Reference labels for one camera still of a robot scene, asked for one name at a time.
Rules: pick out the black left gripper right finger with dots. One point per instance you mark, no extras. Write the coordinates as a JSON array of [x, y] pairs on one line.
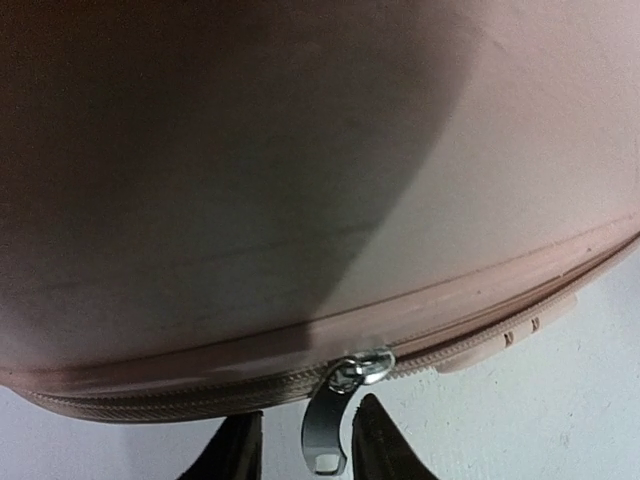
[[379, 450]]

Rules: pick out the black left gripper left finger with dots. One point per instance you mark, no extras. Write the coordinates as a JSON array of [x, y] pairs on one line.
[[233, 453]]

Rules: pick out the beige hard-shell suitcase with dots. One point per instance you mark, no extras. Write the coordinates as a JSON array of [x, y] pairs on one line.
[[206, 204]]

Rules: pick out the silver zipper pull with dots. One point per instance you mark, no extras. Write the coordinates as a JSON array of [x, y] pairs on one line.
[[321, 443]]

